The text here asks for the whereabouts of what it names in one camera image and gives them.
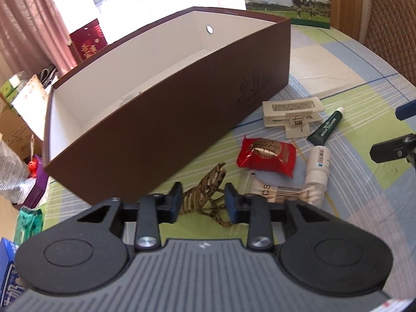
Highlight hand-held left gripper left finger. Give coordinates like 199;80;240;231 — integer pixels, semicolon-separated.
77;182;183;251

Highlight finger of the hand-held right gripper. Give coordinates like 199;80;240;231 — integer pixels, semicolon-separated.
395;99;416;121
370;133;416;167

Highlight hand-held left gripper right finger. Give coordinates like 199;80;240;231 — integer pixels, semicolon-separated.
225;183;329;251

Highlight leopard print hair claw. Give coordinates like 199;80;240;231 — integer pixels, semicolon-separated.
179;162;238;227

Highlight red snack packet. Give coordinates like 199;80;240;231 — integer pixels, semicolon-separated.
237;135;297;178

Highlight brown cardboard storage box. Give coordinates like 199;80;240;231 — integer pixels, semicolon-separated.
42;6;291;207

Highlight cream rectangular hair clip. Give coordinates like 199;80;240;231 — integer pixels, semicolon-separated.
262;97;325;140

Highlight checked cloth desktop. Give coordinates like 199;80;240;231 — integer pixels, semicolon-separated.
16;23;416;300

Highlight pack of cotton swabs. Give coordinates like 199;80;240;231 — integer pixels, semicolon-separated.
247;171;327;209

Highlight small green tube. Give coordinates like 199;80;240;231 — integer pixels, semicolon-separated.
306;107;345;145

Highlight small white bottle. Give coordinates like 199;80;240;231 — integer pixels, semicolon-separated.
304;146;332;189

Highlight brown quilted chair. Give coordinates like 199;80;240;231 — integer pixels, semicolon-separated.
362;0;416;88

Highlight purple box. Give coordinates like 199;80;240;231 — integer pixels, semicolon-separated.
24;156;51;209

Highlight green patterned packets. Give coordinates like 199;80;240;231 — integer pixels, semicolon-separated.
15;206;45;244

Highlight printed clear plastic bag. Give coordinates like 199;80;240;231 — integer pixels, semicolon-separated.
0;140;33;202

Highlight cow print milk carton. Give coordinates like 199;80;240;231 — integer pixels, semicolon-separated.
240;0;332;29

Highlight plain brown cardboard box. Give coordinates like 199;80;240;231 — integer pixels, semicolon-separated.
0;107;33;160

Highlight dark red gift box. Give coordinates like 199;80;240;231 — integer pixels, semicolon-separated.
69;18;108;62

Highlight blue milk carton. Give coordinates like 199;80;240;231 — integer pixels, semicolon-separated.
0;237;25;306

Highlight green tissue packs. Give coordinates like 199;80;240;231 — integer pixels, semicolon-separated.
0;71;27;105

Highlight pink curtain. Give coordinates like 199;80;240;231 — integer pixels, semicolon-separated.
0;0;79;79

